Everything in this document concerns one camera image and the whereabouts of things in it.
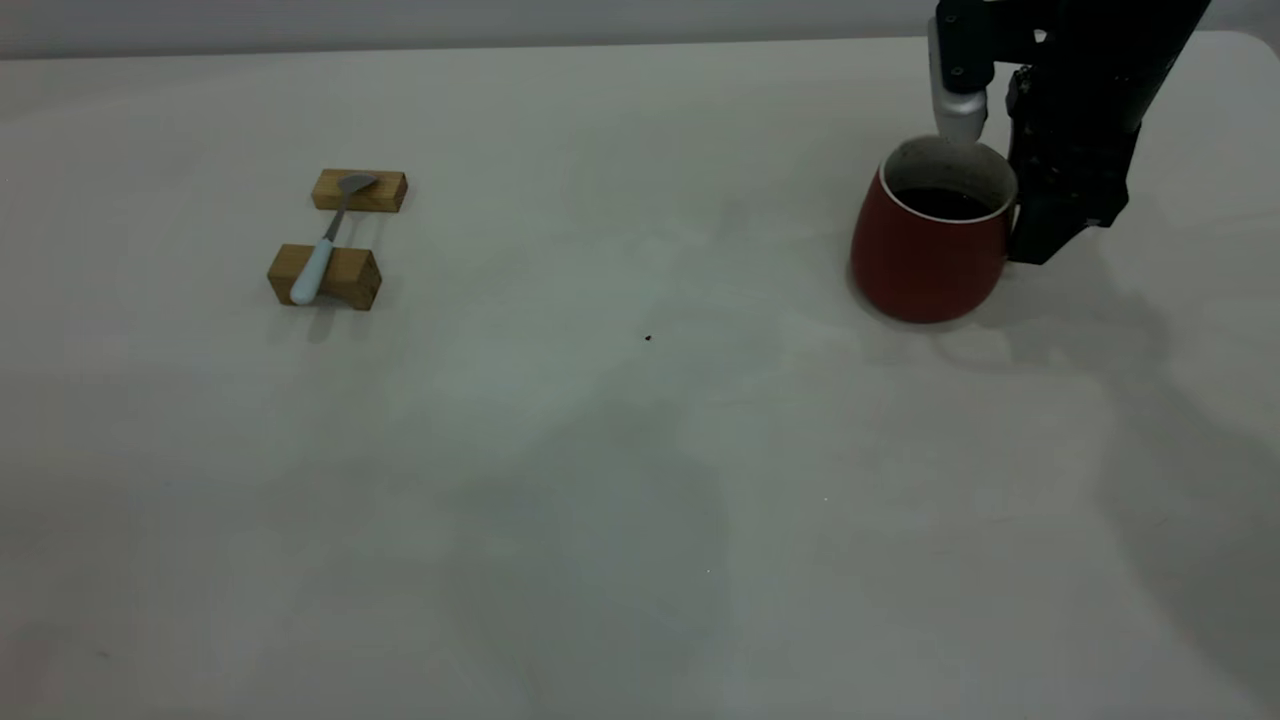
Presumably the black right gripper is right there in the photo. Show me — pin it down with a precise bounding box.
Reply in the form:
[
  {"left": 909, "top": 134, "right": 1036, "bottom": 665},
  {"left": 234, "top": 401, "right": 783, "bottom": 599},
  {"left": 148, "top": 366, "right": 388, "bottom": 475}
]
[{"left": 938, "top": 0, "right": 1211, "bottom": 267}]

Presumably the dark coffee liquid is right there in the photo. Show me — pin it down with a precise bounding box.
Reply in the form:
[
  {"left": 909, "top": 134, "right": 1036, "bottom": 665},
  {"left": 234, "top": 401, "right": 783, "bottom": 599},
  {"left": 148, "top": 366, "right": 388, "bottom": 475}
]
[{"left": 893, "top": 187, "right": 996, "bottom": 222}]

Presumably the red ceramic mug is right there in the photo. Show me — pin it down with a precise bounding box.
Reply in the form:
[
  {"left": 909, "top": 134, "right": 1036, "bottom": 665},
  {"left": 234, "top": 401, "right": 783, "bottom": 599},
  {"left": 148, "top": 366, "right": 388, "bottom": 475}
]
[{"left": 850, "top": 135, "right": 1021, "bottom": 325}]

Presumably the spoon with light blue handle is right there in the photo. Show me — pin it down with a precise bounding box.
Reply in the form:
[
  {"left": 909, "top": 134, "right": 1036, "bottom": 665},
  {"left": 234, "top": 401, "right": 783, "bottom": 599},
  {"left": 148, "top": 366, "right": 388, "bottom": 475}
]
[{"left": 290, "top": 174, "right": 379, "bottom": 306}]

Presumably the flat rectangular wooden block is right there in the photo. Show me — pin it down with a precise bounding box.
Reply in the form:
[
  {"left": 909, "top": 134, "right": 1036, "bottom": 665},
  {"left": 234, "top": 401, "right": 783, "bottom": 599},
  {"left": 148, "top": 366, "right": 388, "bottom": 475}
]
[{"left": 311, "top": 168, "right": 409, "bottom": 214}]

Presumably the wooden block with arch cutout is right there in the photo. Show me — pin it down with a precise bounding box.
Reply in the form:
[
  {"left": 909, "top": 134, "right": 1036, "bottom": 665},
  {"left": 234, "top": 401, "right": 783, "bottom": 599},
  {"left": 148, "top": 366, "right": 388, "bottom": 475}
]
[{"left": 267, "top": 243, "right": 383, "bottom": 312}]

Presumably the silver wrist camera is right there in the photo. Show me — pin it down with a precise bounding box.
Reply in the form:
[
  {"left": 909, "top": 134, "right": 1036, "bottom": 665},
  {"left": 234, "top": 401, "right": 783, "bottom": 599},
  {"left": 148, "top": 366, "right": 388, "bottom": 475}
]
[{"left": 928, "top": 18, "right": 991, "bottom": 141}]

